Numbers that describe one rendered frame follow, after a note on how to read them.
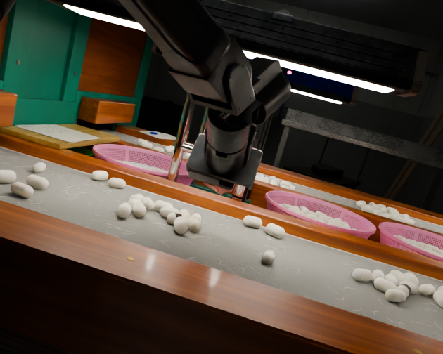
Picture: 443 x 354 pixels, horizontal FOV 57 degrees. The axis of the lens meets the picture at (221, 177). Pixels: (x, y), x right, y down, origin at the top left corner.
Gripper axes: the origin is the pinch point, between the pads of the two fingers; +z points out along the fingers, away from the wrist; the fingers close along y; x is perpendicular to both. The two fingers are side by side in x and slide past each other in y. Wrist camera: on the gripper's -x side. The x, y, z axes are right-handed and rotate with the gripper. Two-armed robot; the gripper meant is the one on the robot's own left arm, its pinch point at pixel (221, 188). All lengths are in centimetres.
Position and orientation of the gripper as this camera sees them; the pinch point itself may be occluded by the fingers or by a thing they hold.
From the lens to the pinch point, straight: 67.8
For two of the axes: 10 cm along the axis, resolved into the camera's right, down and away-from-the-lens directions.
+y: -9.5, -2.8, 1.0
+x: -3.0, 8.1, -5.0
